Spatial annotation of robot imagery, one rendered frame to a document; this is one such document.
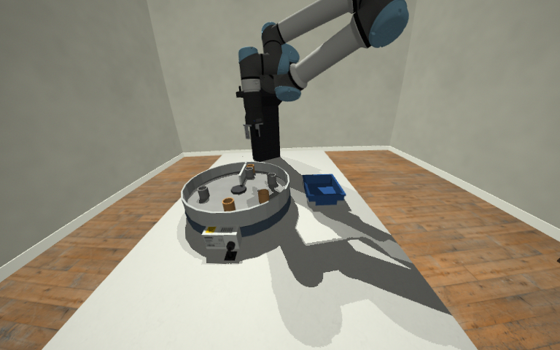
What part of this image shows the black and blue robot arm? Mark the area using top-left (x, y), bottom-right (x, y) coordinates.
top-left (238, 0), bottom-right (409, 101)

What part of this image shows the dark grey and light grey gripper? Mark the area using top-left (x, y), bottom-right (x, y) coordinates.
top-left (236, 79), bottom-right (264, 139)

